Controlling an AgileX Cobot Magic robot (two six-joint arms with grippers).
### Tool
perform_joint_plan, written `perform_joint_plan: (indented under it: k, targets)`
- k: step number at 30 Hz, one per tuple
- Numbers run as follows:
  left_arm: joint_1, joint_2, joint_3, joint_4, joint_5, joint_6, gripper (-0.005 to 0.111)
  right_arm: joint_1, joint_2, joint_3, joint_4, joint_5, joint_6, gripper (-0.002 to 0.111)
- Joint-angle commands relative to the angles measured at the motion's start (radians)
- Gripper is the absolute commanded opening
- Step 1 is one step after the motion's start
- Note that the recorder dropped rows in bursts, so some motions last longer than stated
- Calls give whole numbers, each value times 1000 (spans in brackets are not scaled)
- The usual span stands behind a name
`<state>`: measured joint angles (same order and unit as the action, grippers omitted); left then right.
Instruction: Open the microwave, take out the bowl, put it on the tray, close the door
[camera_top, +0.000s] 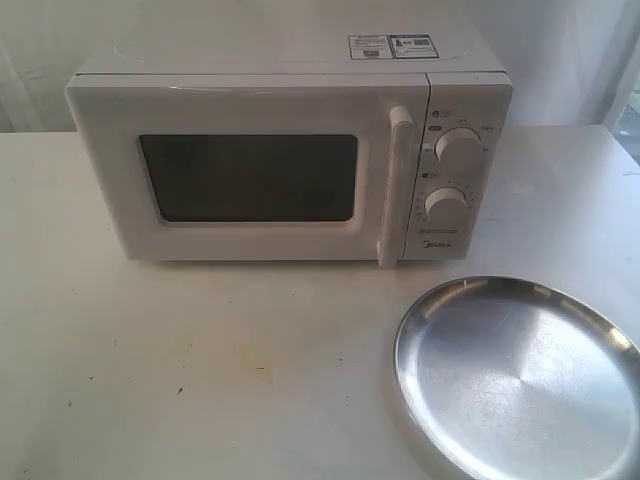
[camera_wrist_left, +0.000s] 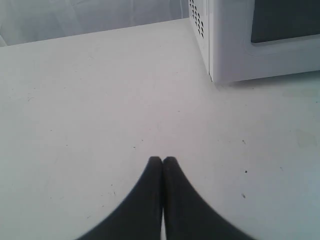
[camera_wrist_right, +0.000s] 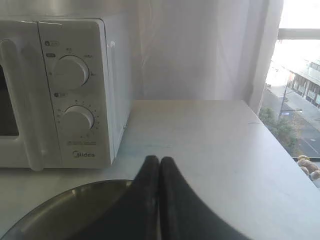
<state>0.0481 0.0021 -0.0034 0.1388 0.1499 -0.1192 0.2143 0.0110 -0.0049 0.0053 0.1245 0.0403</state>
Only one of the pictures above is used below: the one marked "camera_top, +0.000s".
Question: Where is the white plastic control knob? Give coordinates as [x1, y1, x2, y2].
[435, 127, 483, 164]
[424, 187, 469, 225]

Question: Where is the white backdrop curtain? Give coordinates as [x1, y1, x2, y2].
[1, 1, 639, 132]

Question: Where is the white and blue label sticker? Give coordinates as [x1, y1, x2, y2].
[348, 34, 440, 60]

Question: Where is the white microwave oven body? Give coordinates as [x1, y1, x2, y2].
[72, 17, 512, 263]

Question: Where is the white microwave door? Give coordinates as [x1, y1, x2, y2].
[66, 74, 430, 267]

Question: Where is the round stainless steel plate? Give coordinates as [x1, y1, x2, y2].
[393, 276, 639, 479]

